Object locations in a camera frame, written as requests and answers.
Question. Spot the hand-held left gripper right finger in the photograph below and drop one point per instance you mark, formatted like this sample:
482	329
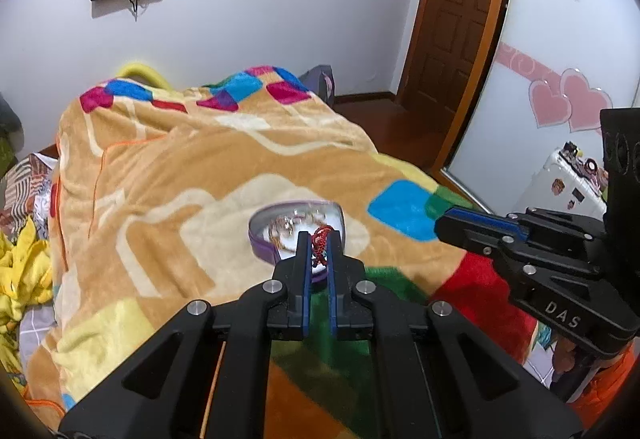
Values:
334	269

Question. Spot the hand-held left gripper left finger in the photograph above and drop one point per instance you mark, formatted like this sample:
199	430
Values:
302	269

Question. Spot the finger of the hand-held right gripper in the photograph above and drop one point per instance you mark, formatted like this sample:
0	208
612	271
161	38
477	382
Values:
565	234
560	299

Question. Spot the purple heart-shaped tin box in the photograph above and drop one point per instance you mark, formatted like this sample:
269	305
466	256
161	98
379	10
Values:
265	244

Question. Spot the white sticker-covered suitcase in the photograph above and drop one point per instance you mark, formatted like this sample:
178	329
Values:
555	184

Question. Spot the colourful patchwork fleece blanket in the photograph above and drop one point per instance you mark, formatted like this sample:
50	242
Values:
175	199

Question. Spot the white heart-print wardrobe door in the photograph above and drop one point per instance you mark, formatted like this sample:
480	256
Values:
550	44

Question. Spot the grey bag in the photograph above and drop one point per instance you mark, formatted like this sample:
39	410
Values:
322	81

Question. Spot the brown wooden door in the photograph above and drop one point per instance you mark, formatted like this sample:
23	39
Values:
455	14

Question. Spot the yellow hoop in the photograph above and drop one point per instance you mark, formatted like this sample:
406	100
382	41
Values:
145	70

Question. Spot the yellow printed blanket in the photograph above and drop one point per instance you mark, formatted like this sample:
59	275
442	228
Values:
20	279

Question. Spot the striped brown quilt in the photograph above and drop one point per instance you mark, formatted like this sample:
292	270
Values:
30	189

